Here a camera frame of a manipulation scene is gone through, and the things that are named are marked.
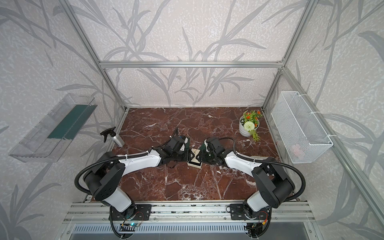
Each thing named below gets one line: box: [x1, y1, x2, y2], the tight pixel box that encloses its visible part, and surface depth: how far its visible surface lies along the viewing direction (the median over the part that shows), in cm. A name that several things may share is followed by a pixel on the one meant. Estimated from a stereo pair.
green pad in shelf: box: [47, 104, 98, 140], surface depth 69 cm
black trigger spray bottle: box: [100, 126, 125, 148], surface depth 93 cm
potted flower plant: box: [239, 110, 263, 142], surface depth 95 cm
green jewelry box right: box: [199, 143, 208, 157], surface depth 81 cm
